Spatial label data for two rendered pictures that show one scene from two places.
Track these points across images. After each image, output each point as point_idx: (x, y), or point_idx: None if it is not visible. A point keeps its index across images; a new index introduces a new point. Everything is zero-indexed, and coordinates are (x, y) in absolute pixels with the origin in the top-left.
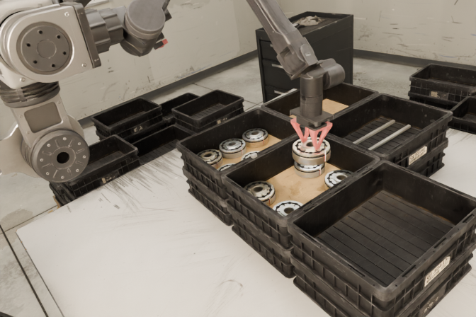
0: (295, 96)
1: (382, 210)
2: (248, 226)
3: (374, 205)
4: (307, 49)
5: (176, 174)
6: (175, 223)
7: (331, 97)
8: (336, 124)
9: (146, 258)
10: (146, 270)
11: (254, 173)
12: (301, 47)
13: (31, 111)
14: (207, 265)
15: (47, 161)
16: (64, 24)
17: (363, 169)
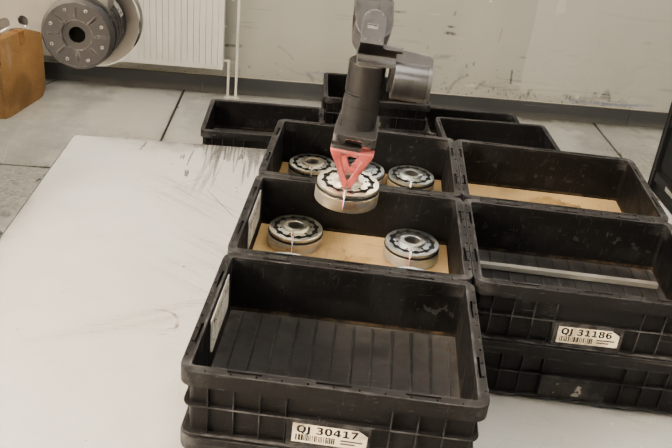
0: (538, 158)
1: (406, 353)
2: None
3: (407, 341)
4: (376, 19)
5: None
6: (213, 227)
7: (621, 201)
8: (520, 219)
9: (136, 237)
10: (119, 247)
11: (317, 205)
12: (369, 11)
13: None
14: (176, 286)
15: (56, 29)
16: None
17: (421, 273)
